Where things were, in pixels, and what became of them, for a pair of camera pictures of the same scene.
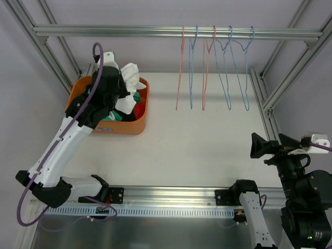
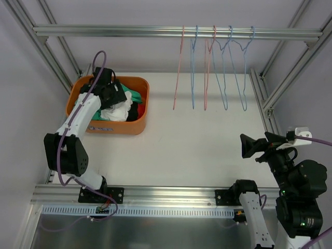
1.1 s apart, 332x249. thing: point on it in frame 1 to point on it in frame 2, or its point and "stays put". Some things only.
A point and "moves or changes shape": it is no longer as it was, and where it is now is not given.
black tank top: (126, 117) to (133, 112)
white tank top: (130, 74) moves or changes shape
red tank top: (139, 109) stays put
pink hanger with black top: (206, 53) stays put
